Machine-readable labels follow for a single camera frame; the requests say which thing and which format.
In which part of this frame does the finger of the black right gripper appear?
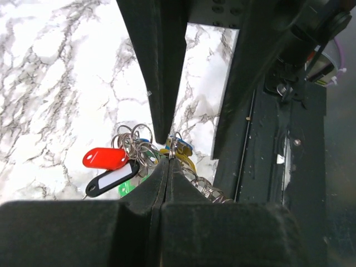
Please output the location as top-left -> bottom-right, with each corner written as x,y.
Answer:
117,1 -> 187,144

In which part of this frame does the blue key tag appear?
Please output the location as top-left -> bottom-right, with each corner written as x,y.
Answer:
165,135 -> 193,154

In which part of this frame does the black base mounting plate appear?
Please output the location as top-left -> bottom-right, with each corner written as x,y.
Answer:
214,83 -> 327,214

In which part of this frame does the yellow key tag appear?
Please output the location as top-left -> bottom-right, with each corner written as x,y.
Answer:
159,149 -> 196,172

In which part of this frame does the large metal key ring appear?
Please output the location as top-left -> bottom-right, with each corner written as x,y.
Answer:
110,123 -> 234,204

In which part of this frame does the red key tag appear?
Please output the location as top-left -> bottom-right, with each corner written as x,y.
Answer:
82,147 -> 128,170

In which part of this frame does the black key tag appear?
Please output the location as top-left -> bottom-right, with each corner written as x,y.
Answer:
82,160 -> 140,200

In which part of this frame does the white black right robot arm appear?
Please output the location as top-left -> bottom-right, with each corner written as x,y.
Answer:
118,1 -> 355,266

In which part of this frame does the green key tag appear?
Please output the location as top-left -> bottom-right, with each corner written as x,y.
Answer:
118,177 -> 146,197

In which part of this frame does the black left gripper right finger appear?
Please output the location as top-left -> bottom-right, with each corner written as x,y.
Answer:
161,160 -> 328,266

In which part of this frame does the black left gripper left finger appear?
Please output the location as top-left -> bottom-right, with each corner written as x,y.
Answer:
1,160 -> 169,266

